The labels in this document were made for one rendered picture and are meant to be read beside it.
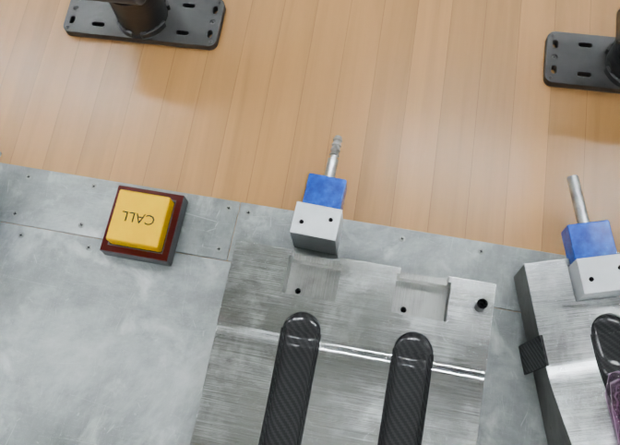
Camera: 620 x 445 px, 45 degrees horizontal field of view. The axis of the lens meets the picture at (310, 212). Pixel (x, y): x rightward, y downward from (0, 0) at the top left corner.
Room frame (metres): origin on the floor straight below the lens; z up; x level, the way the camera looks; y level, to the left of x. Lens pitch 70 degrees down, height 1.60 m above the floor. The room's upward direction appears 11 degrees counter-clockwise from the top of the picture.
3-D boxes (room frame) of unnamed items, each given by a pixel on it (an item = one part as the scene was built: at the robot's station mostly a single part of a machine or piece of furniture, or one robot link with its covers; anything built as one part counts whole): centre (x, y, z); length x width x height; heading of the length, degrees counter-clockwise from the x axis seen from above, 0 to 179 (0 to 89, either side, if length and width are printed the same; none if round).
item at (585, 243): (0.18, -0.28, 0.86); 0.13 x 0.05 x 0.05; 176
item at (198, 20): (0.58, 0.16, 0.84); 0.20 x 0.07 x 0.08; 71
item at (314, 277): (0.19, 0.01, 0.87); 0.05 x 0.05 x 0.04; 69
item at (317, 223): (0.30, -0.02, 0.83); 0.13 x 0.05 x 0.05; 157
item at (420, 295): (0.15, -0.09, 0.87); 0.05 x 0.05 x 0.04; 69
